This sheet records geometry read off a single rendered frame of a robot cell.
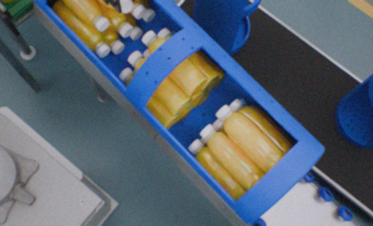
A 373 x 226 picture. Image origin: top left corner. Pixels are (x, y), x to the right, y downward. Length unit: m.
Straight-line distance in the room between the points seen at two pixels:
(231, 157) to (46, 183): 0.49
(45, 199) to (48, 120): 1.22
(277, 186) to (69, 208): 0.53
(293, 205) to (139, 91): 0.57
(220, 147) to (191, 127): 0.21
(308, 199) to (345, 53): 1.37
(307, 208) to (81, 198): 0.65
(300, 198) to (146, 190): 1.06
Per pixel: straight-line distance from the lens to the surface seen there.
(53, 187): 1.28
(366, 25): 2.79
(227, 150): 1.20
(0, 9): 1.70
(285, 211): 1.43
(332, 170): 2.31
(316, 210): 1.45
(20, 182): 1.28
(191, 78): 1.20
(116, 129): 2.40
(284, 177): 1.12
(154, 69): 1.17
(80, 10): 1.35
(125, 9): 1.26
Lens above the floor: 2.31
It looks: 74 degrees down
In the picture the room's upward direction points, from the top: 7 degrees clockwise
